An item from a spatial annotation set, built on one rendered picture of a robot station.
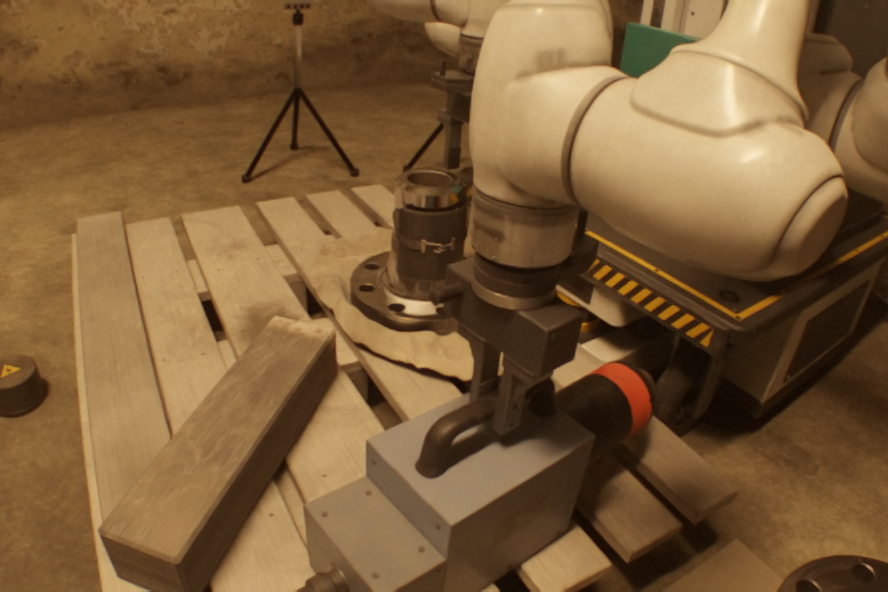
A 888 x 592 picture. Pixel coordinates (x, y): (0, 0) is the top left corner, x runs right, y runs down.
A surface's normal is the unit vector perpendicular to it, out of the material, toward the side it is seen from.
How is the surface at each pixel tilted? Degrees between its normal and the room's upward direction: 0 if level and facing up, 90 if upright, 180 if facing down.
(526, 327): 90
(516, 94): 81
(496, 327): 90
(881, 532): 0
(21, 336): 0
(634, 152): 71
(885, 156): 119
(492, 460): 0
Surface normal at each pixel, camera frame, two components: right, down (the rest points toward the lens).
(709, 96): -0.51, -0.29
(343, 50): 0.48, 0.48
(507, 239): -0.40, 0.44
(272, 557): 0.07, -0.86
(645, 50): -0.81, 0.25
